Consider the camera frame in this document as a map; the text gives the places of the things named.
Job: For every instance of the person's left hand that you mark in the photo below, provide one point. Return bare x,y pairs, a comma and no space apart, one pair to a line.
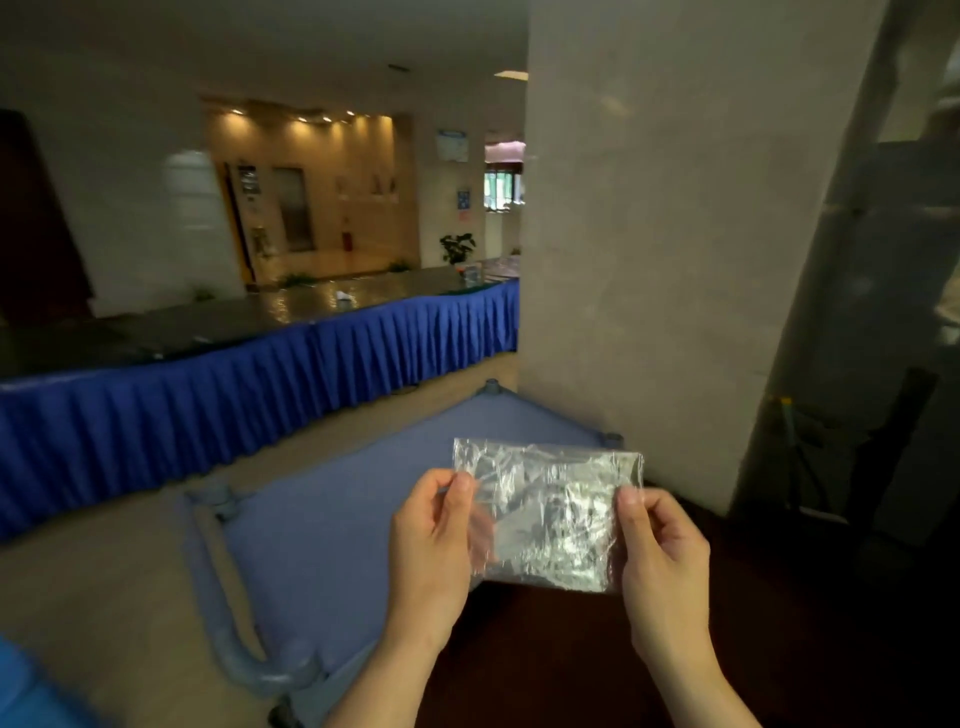
427,562

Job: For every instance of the person's right hand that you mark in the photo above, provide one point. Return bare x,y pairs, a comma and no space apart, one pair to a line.
664,577

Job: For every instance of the clear plastic bag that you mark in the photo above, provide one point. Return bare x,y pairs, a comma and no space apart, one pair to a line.
555,510

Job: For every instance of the person's right forearm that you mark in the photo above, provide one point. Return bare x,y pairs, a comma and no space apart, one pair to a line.
697,697

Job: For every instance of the grey plastic cart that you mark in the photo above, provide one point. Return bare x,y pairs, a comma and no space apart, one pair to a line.
322,540

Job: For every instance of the long table with blue skirt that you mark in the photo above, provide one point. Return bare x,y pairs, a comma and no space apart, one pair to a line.
225,405

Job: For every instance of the black vertical pipe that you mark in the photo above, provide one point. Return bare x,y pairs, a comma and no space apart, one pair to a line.
892,442

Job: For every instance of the white crumpled tissue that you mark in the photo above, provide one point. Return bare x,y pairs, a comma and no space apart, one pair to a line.
344,297

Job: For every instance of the dark leafy plant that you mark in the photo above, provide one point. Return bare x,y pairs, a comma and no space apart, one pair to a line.
457,247

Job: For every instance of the grey elevator door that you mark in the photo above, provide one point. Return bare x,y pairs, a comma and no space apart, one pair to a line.
294,208

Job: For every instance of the blue plastic stool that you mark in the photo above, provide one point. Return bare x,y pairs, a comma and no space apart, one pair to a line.
30,690

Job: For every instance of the rectangular ceiling light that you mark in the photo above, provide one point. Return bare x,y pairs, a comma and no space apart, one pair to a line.
511,75

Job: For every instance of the dark wooden door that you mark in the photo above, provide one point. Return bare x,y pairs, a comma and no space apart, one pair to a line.
37,240

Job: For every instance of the small blue wall sign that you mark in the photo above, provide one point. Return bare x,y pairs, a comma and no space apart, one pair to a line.
463,199

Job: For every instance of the white wall poster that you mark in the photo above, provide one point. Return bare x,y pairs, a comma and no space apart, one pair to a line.
452,145

